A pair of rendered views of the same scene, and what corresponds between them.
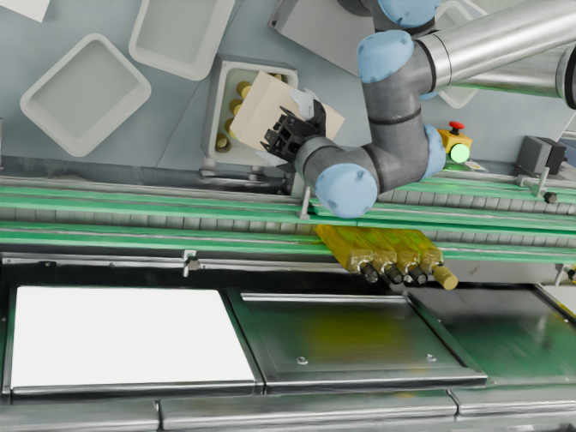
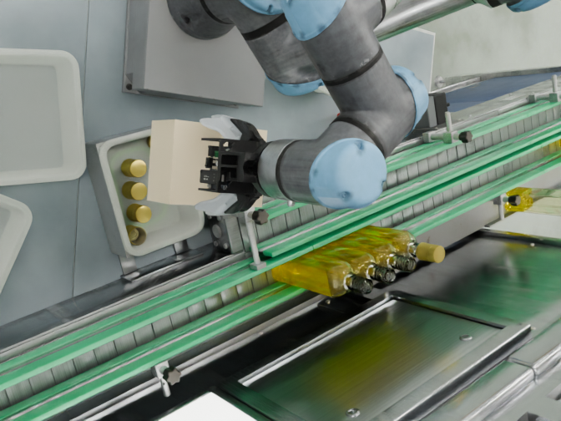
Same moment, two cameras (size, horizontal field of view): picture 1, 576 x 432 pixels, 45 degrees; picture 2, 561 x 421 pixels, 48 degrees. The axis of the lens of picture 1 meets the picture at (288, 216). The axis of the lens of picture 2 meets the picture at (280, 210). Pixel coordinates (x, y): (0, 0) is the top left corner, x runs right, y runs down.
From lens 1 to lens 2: 35 cm
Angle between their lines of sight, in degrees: 13
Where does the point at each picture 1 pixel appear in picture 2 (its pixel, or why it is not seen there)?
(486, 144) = not seen: hidden behind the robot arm
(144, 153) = (53, 287)
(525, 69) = not seen: outside the picture
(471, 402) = (540, 357)
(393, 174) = (387, 133)
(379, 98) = (336, 48)
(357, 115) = not seen: hidden behind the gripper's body
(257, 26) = (113, 97)
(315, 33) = (178, 73)
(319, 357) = (366, 399)
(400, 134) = (376, 81)
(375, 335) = (398, 346)
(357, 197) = (368, 174)
